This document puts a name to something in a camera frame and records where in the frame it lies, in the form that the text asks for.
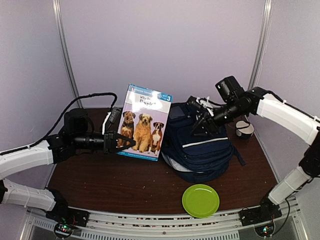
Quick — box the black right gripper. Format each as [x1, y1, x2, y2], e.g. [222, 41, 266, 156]
[190, 98, 247, 139]

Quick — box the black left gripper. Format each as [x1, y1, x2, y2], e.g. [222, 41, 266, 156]
[72, 130, 136, 155]

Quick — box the navy blue student backpack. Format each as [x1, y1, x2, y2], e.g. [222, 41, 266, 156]
[160, 102, 246, 184]

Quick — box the dog cover workbook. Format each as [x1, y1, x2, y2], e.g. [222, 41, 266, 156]
[117, 84, 173, 162]

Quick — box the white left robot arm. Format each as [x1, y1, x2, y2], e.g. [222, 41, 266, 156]
[0, 108, 136, 222]

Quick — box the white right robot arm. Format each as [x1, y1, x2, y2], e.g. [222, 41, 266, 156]
[187, 75, 320, 221]

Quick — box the white and black bowl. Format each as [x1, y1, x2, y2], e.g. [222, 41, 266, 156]
[235, 120, 255, 140]

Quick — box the green plastic plate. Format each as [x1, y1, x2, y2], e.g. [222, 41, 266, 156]
[181, 184, 220, 219]

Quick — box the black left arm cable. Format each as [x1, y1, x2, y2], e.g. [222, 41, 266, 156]
[0, 92, 118, 153]

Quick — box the front aluminium rail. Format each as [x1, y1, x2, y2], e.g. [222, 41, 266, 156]
[21, 197, 310, 240]

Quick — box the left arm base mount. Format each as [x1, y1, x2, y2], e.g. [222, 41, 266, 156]
[45, 207, 90, 240]

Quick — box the right aluminium frame post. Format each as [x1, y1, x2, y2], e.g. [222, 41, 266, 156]
[248, 0, 274, 89]

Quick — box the aluminium frame post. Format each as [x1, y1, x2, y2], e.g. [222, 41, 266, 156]
[248, 0, 274, 89]
[52, 0, 80, 98]

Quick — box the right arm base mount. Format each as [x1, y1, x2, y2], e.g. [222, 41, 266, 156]
[238, 206, 283, 238]

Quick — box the left aluminium frame post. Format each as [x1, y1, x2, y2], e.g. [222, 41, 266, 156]
[52, 0, 80, 98]

